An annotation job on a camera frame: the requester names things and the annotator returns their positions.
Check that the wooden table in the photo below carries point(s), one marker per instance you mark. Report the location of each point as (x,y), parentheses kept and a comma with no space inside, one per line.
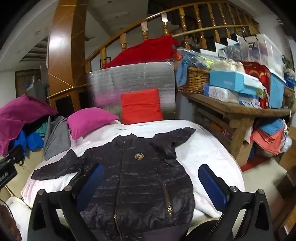
(242,111)

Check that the blue plastic bin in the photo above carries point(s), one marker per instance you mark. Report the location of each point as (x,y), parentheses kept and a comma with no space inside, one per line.
(276,92)

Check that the red blanket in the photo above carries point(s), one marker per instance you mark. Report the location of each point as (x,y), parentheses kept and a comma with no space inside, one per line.
(148,51)

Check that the light blue cloth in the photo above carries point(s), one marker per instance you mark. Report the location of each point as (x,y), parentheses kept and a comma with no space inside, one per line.
(182,69)

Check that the red pillow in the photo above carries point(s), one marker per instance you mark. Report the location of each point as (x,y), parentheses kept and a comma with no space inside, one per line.
(141,106)

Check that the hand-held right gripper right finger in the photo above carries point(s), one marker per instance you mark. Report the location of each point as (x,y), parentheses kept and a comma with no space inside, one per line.
(212,185)

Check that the teal garment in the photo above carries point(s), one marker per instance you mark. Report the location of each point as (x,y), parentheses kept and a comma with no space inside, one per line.
(41,131)

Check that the white patterned box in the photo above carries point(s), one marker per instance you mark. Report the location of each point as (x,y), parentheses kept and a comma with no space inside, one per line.
(219,93)

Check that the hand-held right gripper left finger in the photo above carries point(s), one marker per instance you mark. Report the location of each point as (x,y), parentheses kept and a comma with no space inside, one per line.
(91,185)

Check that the light blue cardboard box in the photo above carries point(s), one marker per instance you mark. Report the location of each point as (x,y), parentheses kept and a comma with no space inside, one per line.
(226,81)

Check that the clear plastic bag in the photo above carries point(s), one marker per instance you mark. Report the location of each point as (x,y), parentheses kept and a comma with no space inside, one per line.
(229,64)

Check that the magenta cloth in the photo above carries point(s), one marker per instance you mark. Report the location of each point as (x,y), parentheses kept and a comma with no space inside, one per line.
(18,115)

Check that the red printed bag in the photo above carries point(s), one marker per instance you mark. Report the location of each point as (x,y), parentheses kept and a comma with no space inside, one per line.
(256,71)

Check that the grey garment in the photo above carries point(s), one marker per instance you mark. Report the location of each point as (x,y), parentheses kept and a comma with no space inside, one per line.
(56,139)

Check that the white embossed blanket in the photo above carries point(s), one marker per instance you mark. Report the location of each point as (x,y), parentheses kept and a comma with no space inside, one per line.
(203,148)

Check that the folded orange clothes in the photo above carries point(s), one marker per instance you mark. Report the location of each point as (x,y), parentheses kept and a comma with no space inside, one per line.
(266,141)

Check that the black quilted jacket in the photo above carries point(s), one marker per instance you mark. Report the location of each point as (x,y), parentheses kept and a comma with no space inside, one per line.
(138,176)

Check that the blue garment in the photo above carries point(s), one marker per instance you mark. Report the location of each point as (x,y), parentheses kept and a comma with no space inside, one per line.
(32,141)

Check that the magenta pillow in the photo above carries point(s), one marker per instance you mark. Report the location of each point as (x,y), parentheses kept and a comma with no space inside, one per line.
(90,120)

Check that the wooden stair railing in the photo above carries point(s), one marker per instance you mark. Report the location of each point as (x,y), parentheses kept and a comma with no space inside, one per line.
(183,20)

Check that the silver foil insulation mat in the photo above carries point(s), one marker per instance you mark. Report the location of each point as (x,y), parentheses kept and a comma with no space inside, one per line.
(138,76)

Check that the clear plastic storage box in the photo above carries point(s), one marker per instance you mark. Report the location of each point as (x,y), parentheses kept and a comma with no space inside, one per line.
(266,51)

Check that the wicker basket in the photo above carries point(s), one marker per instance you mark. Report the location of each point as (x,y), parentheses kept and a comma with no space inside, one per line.
(196,78)

